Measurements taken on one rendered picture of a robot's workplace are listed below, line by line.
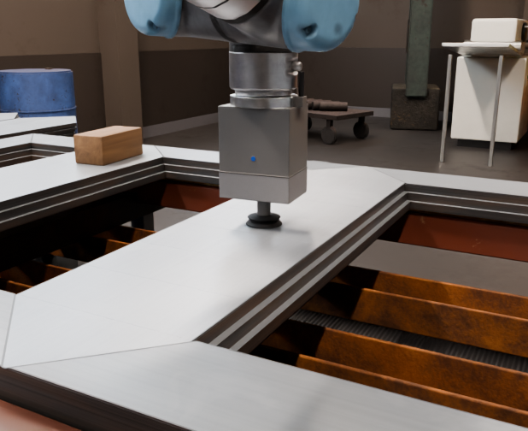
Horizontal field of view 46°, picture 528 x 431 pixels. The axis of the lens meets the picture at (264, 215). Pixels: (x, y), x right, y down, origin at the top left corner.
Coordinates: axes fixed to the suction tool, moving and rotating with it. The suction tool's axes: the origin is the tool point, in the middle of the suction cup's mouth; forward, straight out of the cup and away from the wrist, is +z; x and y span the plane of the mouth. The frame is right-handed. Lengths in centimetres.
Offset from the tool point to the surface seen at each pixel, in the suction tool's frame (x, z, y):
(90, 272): 20.6, -1.2, 9.2
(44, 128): -52, -1, 77
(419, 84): -659, 30, 77
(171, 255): 13.7, -1.2, 4.5
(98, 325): 29.4, -1.2, 1.7
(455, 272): -219, 84, -8
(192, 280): 18.7, -1.2, -0.6
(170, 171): -30.5, 1.1, 30.4
